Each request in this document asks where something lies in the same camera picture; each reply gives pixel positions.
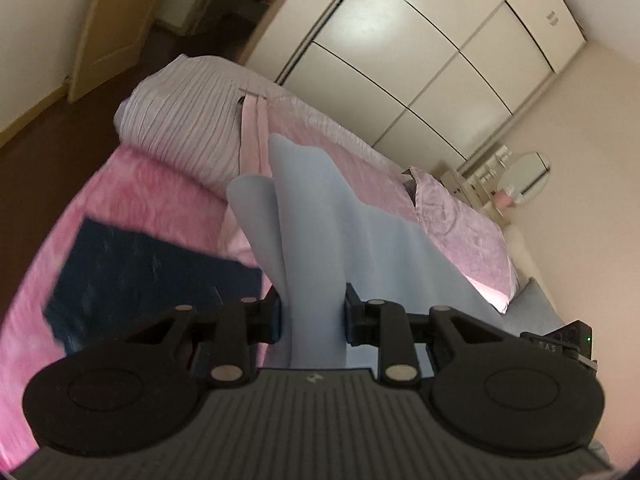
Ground pleated lilac pillow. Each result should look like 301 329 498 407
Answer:
114 55 288 200

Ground cream nightstand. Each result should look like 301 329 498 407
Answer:
440 169 488 208

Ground grey-blue cushion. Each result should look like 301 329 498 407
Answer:
502 277 566 341

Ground pink floral bedspread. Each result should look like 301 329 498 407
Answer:
0 142 266 461

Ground white cosmetic shelf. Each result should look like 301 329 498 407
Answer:
472 145 511 196

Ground oval mirror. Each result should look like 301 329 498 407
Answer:
500 151 551 193

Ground dark blue folded jeans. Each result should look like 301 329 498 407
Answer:
42 217 266 356

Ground light blue sweatshirt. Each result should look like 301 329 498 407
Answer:
226 132 523 373

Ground white quilted bolster cushion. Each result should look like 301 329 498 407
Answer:
502 222 538 286

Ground wooden door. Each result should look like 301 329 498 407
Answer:
66 0 181 103

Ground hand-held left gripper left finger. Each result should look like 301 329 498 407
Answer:
122 287 283 388

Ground white wardrobe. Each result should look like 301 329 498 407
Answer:
240 0 587 171

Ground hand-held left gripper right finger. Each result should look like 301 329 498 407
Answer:
345 282 523 388

